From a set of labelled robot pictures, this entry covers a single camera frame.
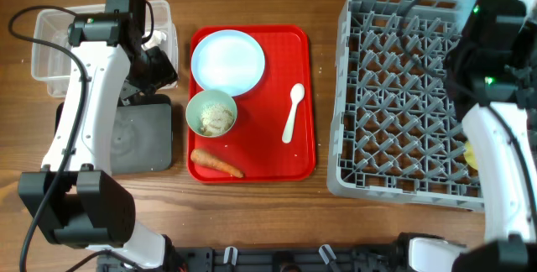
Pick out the white paper tissue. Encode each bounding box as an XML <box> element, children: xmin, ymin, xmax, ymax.
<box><xmin>142</xmin><ymin>30</ymin><xmax>167</xmax><ymax>50</ymax></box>

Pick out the white plastic spoon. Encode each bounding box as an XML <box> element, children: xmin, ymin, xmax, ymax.
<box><xmin>282</xmin><ymin>83</ymin><xmax>305</xmax><ymax>144</ymax></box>

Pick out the yellow plastic cup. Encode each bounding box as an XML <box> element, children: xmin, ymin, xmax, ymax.
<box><xmin>463</xmin><ymin>141</ymin><xmax>478</xmax><ymax>170</ymax></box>

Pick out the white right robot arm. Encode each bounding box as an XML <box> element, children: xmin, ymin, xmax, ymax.
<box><xmin>407</xmin><ymin>0</ymin><xmax>536</xmax><ymax>271</ymax></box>

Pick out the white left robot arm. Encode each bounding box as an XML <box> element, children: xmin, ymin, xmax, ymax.
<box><xmin>18</xmin><ymin>0</ymin><xmax>188</xmax><ymax>271</ymax></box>

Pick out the grey dishwasher rack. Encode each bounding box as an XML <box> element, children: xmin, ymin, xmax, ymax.
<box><xmin>326</xmin><ymin>0</ymin><xmax>484</xmax><ymax>212</ymax></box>

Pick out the black tray bin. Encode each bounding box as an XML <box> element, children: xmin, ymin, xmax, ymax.
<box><xmin>65</xmin><ymin>95</ymin><xmax>173</xmax><ymax>175</ymax></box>

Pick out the green bowl with food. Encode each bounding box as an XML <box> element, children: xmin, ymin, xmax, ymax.
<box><xmin>185</xmin><ymin>90</ymin><xmax>237</xmax><ymax>138</ymax></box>

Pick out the light blue plate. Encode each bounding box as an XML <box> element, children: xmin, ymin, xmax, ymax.
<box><xmin>190</xmin><ymin>29</ymin><xmax>266</xmax><ymax>97</ymax></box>

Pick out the orange carrot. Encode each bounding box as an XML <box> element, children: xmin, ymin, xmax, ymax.
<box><xmin>190</xmin><ymin>149</ymin><xmax>244</xmax><ymax>178</ymax></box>

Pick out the clear plastic bin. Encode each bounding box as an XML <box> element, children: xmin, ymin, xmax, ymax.
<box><xmin>31</xmin><ymin>0</ymin><xmax>180</xmax><ymax>97</ymax></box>

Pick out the red plastic tray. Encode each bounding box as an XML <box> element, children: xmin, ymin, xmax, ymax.
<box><xmin>186</xmin><ymin>24</ymin><xmax>316</xmax><ymax>184</ymax></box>

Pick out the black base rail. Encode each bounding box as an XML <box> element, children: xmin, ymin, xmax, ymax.
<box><xmin>96</xmin><ymin>242</ymin><xmax>416</xmax><ymax>272</ymax></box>

